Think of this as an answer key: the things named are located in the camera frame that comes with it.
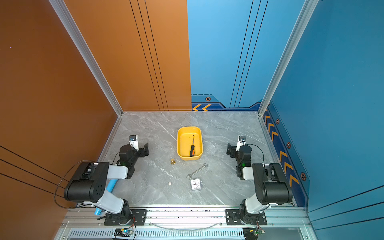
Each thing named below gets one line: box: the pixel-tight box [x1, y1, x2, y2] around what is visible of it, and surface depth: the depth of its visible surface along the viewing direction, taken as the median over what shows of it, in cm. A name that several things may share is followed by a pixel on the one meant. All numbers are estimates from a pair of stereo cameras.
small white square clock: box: [190, 178, 203, 191], surface depth 84 cm
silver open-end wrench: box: [186, 163, 208, 180], surface depth 91 cm
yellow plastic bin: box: [177, 126, 204, 161], surface depth 102 cm
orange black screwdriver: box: [189, 134, 195, 157], surface depth 96 cm
